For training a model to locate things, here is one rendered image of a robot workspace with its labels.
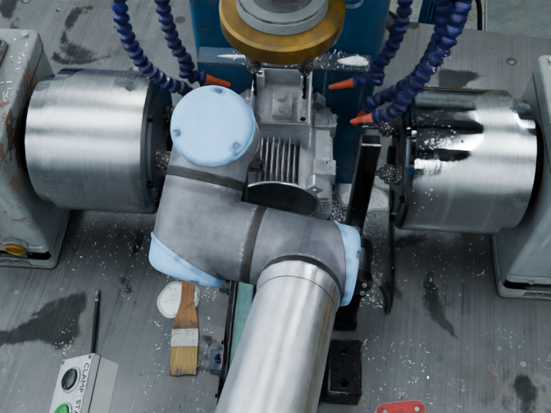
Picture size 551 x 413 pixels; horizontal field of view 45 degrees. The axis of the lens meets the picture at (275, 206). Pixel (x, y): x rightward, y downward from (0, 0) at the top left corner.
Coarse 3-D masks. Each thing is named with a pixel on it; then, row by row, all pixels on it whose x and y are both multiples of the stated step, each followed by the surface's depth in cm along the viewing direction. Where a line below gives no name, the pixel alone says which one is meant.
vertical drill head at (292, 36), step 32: (224, 0) 94; (256, 0) 90; (288, 0) 88; (320, 0) 91; (224, 32) 94; (256, 32) 91; (288, 32) 90; (320, 32) 91; (256, 64) 97; (288, 64) 92; (256, 96) 104
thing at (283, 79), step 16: (272, 80) 115; (288, 80) 115; (272, 96) 114; (288, 96) 112; (256, 112) 112; (272, 112) 110; (288, 112) 110; (272, 128) 108; (288, 128) 108; (304, 128) 107; (304, 144) 111
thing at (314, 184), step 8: (248, 88) 118; (248, 96) 117; (312, 96) 118; (320, 96) 118; (312, 104) 117; (320, 104) 117; (312, 176) 108; (312, 184) 107; (320, 184) 108; (312, 192) 109; (320, 192) 109
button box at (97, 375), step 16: (64, 368) 95; (80, 368) 93; (96, 368) 93; (112, 368) 95; (80, 384) 91; (96, 384) 92; (112, 384) 94; (64, 400) 92; (80, 400) 89; (96, 400) 91
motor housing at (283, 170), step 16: (320, 112) 120; (272, 144) 109; (288, 144) 111; (320, 144) 115; (272, 160) 108; (288, 160) 108; (304, 160) 111; (256, 176) 108; (272, 176) 108; (288, 176) 106; (304, 176) 109; (256, 192) 123; (272, 192) 124; (288, 192) 124; (304, 192) 122; (288, 208) 122; (304, 208) 120; (320, 208) 113
